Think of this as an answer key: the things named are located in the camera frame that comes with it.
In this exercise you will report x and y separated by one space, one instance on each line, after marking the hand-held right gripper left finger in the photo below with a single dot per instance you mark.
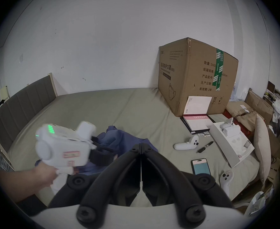
99 187

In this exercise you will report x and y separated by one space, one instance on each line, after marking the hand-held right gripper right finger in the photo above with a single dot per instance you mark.
183 187

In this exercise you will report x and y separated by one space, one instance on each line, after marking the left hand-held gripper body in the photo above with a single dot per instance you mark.
61 144

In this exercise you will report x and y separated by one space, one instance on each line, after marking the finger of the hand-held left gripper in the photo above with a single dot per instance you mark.
104 148

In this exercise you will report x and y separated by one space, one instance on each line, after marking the dark blue shirt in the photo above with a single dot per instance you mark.
128 142

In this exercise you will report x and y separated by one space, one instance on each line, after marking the person's left forearm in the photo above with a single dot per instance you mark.
13 184

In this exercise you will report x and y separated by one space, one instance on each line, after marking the person's left hand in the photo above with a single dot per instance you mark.
45 175

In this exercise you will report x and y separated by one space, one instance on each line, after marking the black smartphone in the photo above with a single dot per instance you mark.
201 167

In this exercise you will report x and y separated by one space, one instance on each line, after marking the white hand controller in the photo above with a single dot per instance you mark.
184 145
226 179

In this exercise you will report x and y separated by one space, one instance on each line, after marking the black pen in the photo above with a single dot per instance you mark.
204 148

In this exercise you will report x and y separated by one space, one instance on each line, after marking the bed with beige sheet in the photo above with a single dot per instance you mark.
135 108

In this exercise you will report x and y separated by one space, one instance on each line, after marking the grey padded headboard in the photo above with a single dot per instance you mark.
18 108

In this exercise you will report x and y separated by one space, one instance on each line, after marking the open white packaging box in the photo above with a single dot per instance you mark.
230 142

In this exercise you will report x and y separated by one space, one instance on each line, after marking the pink and white folder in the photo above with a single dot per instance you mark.
197 122

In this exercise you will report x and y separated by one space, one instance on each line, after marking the white plastic bag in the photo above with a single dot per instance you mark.
259 203

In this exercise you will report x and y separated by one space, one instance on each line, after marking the white booklet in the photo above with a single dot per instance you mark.
198 105

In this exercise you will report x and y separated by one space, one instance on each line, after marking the beige cushion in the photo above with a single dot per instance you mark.
261 147

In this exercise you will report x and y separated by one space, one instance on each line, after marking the flattened brown cartons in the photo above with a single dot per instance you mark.
252 108

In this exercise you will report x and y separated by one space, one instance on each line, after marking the large brown carton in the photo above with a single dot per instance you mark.
192 77

